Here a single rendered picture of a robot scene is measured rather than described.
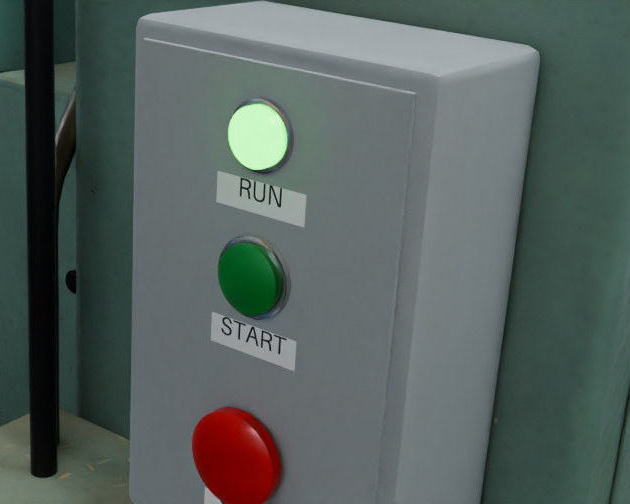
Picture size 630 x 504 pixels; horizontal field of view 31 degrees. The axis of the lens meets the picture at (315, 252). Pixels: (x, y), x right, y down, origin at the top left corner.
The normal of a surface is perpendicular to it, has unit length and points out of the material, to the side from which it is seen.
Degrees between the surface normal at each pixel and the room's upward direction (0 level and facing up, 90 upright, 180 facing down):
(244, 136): 89
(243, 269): 87
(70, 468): 0
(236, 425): 52
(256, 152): 93
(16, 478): 0
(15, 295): 90
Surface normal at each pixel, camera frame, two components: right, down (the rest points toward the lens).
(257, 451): -0.03, -0.07
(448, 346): 0.82, 0.25
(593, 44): -0.57, 0.24
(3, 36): 0.36, 0.34
